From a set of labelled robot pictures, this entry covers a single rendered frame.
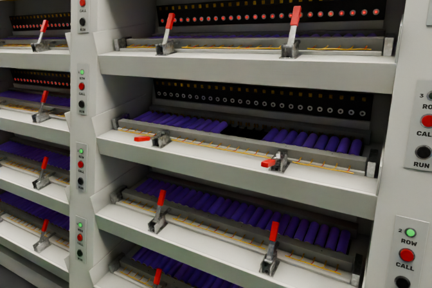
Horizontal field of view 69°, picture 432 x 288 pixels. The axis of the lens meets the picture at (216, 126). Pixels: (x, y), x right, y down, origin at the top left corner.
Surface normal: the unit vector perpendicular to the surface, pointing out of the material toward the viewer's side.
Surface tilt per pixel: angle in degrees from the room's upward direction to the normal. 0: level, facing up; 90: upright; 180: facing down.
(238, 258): 17
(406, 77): 90
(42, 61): 107
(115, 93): 90
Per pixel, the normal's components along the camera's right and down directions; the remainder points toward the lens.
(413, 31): -0.49, 0.08
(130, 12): 0.87, 0.13
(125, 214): -0.07, -0.92
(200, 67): -0.49, 0.36
